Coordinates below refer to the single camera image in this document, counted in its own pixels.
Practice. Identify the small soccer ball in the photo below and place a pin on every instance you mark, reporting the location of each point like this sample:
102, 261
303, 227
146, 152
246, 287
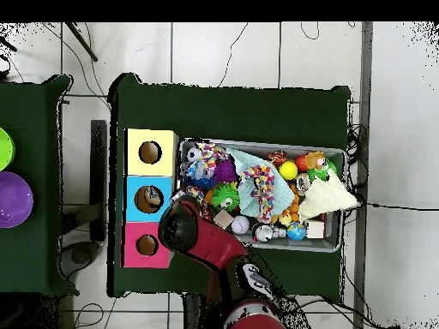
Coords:
194, 155

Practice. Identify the cream yellow cloth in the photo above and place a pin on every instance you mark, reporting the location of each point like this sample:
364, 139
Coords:
328, 197

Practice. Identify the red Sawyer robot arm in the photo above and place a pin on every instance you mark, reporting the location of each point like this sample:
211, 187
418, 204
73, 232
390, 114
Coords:
212, 250

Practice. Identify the shallow clear mesh bin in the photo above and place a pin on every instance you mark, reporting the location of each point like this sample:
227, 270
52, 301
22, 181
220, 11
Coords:
329, 243

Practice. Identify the purple spiky ball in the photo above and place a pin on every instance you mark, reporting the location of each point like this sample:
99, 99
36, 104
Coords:
225, 171

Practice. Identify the wooden three-hole box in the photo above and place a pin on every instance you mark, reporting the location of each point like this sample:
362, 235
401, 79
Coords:
149, 171

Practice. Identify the mint green cloth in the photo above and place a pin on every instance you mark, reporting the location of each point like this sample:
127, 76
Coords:
281, 192

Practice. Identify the purple plastic bowl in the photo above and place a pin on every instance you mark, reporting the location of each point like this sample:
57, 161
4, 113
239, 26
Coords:
14, 200

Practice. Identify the yellow ball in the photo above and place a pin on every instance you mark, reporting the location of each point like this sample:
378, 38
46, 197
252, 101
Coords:
289, 169

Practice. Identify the white baseball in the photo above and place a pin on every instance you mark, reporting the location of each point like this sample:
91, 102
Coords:
240, 224

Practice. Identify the green spiky ball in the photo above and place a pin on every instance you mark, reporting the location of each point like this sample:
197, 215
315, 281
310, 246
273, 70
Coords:
225, 197

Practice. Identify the black flat bar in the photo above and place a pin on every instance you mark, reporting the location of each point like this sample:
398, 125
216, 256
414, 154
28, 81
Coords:
99, 178

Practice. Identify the green plastic bowl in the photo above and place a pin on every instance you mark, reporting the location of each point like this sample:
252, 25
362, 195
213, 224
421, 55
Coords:
5, 149

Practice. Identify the colourful patterned cloth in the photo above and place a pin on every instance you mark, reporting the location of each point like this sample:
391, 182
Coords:
263, 181
210, 155

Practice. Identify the brown plush bear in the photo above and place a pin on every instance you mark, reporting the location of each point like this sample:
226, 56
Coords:
315, 161

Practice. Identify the blue globe ball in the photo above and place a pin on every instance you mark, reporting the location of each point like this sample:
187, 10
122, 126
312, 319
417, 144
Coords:
296, 232

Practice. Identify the black rod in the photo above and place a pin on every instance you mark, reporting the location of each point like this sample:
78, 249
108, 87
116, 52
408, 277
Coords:
81, 41

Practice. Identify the grey round base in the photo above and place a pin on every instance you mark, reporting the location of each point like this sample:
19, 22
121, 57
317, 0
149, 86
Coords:
81, 257

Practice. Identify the dark green table cloth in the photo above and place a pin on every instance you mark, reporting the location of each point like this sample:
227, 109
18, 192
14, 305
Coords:
41, 260
226, 110

